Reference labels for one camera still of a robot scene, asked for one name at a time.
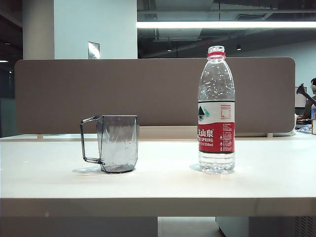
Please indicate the clear grey faceted mug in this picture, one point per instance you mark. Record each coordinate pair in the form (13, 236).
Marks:
(118, 148)

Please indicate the silver wall sign plate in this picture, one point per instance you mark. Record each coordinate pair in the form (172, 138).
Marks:
(93, 50)

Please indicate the brown desk divider panel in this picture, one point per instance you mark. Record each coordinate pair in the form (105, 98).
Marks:
(148, 93)

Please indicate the long white ceiling light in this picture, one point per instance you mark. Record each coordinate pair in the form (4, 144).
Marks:
(222, 24)

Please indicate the clear red-labelled water bottle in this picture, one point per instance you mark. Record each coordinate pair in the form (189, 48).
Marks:
(216, 133)

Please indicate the black pendant ceiling lamp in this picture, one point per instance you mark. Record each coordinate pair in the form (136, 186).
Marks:
(238, 48)

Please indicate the seated person with headphones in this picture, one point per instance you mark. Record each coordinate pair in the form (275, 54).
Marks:
(309, 108)

